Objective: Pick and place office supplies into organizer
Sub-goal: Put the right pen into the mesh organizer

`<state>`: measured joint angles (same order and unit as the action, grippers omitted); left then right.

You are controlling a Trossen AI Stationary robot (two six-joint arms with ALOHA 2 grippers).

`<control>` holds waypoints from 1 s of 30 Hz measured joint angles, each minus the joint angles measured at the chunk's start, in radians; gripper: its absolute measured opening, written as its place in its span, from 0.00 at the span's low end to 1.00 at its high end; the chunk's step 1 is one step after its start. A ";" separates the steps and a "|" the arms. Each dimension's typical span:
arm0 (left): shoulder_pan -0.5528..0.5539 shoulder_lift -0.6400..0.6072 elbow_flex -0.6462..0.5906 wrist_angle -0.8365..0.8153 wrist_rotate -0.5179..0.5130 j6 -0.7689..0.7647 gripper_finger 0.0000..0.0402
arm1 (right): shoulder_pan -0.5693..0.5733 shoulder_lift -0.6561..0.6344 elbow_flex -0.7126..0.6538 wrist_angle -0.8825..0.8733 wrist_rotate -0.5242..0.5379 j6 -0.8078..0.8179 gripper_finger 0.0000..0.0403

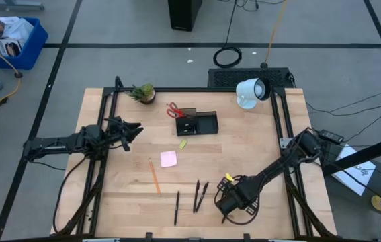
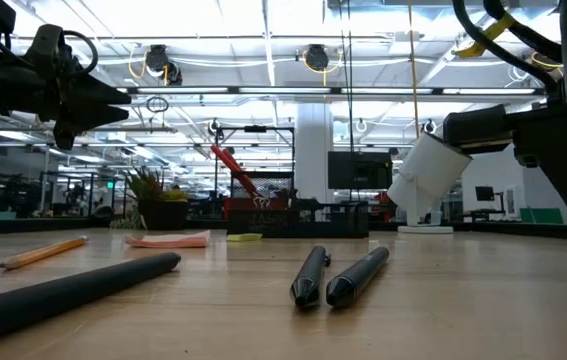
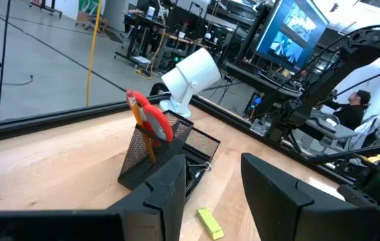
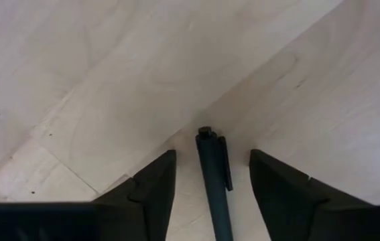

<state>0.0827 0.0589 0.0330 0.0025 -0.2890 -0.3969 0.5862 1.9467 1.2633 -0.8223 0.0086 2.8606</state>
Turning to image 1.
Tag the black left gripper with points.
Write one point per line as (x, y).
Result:
(116, 132)

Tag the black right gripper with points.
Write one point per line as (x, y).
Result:
(230, 201)

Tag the pink sticky note pad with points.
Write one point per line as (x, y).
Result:
(169, 158)

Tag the yellow wooden pencil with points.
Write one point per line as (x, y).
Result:
(155, 177)

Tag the black binder clip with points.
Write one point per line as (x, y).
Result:
(187, 128)

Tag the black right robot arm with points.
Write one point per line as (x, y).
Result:
(277, 168)

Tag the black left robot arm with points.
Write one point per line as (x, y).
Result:
(59, 142)

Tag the black mesh desk organizer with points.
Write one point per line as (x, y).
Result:
(207, 126)

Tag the small potted green plant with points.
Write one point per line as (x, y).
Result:
(146, 92)

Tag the white spot lamp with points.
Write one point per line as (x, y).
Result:
(249, 92)

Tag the black power adapter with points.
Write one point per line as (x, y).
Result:
(331, 136)

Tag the black computer tower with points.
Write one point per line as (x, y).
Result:
(185, 15)

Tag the blue plastic bin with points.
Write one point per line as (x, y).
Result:
(32, 50)

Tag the white printed paper sheet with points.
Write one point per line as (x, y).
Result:
(361, 174)

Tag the black diagonal beam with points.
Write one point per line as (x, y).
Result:
(371, 153)

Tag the white printed carton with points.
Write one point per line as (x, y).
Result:
(0, 45)

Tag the black aluminium table frame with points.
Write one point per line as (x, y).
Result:
(176, 89)

